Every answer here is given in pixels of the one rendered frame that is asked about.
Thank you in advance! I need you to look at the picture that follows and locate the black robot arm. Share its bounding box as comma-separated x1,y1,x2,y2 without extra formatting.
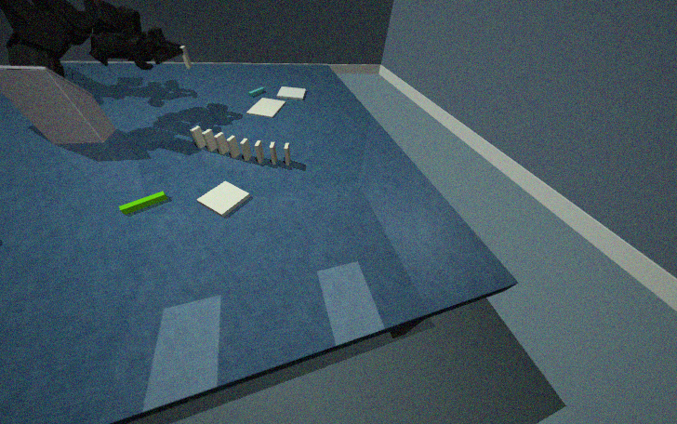
0,0,148,79

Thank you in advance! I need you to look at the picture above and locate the green rectangular block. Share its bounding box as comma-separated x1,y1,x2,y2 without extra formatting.
119,192,167,215

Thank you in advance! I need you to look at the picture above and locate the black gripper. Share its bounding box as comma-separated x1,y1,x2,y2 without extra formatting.
113,28,183,70

